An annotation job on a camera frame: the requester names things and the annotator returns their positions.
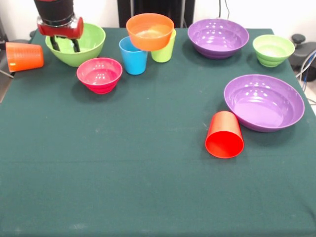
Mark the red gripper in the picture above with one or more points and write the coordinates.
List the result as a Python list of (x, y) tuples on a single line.
[(60, 31)]

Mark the large green bowl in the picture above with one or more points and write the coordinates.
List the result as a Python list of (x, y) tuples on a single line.
[(76, 56)]

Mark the orange cup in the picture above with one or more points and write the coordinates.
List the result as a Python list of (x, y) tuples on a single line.
[(24, 58)]

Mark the orange bowl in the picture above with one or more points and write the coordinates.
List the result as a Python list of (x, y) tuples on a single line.
[(150, 40)]

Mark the red cup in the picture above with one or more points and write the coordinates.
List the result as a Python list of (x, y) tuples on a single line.
[(224, 145)]

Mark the pink bowl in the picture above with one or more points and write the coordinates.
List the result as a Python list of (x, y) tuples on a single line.
[(100, 81)]

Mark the black chair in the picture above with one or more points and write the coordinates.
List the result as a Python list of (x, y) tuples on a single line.
[(14, 40), (304, 53)]

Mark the blue cup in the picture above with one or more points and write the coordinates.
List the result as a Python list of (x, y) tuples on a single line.
[(133, 63)]

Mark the yellow-green cup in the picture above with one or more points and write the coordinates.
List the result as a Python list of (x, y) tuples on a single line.
[(164, 54)]

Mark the purple bowl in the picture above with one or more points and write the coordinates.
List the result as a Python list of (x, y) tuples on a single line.
[(217, 37), (264, 106)]

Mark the dark green tablecloth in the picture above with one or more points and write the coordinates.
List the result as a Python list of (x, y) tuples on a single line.
[(148, 185)]

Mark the small green bowl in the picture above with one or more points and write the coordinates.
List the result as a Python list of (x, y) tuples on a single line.
[(272, 53)]

